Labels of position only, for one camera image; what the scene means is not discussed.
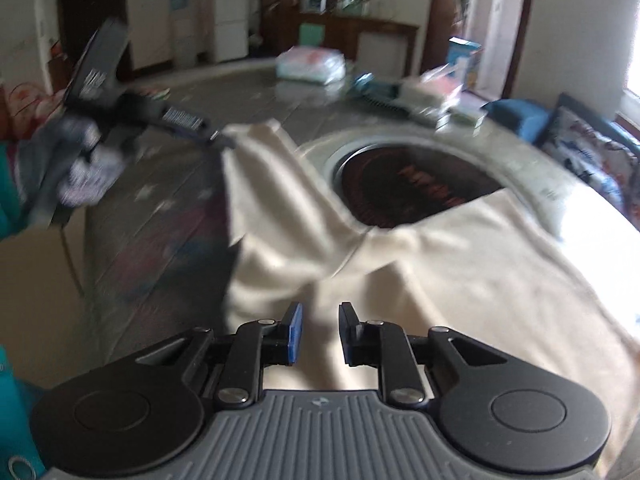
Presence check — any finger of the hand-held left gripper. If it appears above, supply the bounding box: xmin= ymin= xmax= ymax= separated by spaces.
xmin=145 ymin=121 xmax=239 ymax=152
xmin=159 ymin=101 xmax=222 ymax=137

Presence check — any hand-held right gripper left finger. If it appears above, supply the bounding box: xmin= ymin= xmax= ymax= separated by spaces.
xmin=132 ymin=301 xmax=305 ymax=409

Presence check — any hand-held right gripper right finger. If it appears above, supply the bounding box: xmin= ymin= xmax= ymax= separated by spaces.
xmin=338 ymin=301 xmax=514 ymax=409

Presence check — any cream garment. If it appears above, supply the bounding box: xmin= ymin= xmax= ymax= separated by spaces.
xmin=220 ymin=119 xmax=633 ymax=480

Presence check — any dark wooden door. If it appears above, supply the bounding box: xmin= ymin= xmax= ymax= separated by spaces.
xmin=55 ymin=0 xmax=129 ymax=69

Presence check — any red floral cloth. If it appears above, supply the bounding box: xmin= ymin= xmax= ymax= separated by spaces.
xmin=0 ymin=79 xmax=72 ymax=161

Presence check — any white refrigerator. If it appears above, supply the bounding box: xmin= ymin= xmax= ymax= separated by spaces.
xmin=212 ymin=0 xmax=251 ymax=64

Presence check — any stack of white packets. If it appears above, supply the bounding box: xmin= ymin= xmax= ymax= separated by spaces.
xmin=275 ymin=45 xmax=347 ymax=86

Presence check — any round recessed table heater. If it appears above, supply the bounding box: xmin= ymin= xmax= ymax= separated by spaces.
xmin=329 ymin=141 xmax=504 ymax=227

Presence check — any dark wooden display cabinet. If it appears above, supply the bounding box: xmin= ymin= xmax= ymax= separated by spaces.
xmin=260 ymin=0 xmax=421 ymax=62

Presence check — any blue and white packet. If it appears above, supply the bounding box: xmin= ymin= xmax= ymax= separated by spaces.
xmin=349 ymin=73 xmax=402 ymax=105

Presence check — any white flat panel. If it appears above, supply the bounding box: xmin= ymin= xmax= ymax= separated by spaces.
xmin=355 ymin=29 xmax=404 ymax=64

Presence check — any pile of flat boxes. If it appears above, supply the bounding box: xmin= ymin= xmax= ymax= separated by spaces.
xmin=400 ymin=66 xmax=487 ymax=130

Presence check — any blue and white box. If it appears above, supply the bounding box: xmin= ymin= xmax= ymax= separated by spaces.
xmin=446 ymin=35 xmax=484 ymax=87

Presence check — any blue corner sofa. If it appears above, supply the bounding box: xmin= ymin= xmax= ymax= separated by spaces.
xmin=486 ymin=92 xmax=640 ymax=221

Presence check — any person's teal clothing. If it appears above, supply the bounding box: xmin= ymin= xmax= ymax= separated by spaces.
xmin=0 ymin=142 xmax=57 ymax=480

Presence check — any butterfly print pillow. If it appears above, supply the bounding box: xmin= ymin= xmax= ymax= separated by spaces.
xmin=539 ymin=105 xmax=637 ymax=207

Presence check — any black cable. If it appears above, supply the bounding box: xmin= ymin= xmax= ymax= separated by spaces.
xmin=59 ymin=217 xmax=87 ymax=298

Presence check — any brown wooden door frame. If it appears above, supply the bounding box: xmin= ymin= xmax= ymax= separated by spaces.
xmin=434 ymin=0 xmax=538 ymax=98

